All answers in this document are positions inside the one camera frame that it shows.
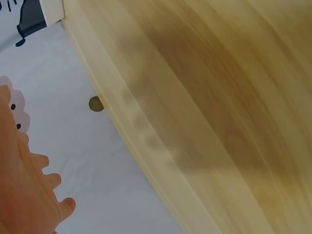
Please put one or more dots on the person's left hand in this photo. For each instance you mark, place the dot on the person's left hand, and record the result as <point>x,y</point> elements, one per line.
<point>22,190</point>

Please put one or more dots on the person's left thumb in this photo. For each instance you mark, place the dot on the person's left thumb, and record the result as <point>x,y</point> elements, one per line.
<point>4,95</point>

